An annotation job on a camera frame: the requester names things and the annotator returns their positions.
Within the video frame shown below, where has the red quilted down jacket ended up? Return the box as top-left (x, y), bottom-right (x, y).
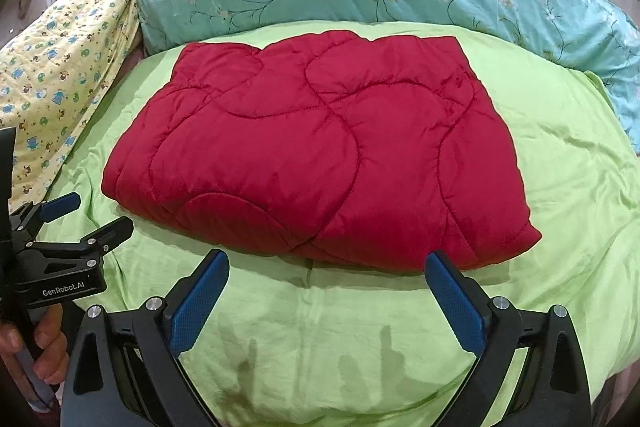
top-left (102, 30), bottom-right (541, 272)

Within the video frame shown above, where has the person's left hand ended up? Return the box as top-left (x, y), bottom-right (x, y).
top-left (1, 305), bottom-right (70, 387)

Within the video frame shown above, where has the yellow patterned blanket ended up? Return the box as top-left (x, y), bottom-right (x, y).
top-left (1, 0), bottom-right (140, 208)

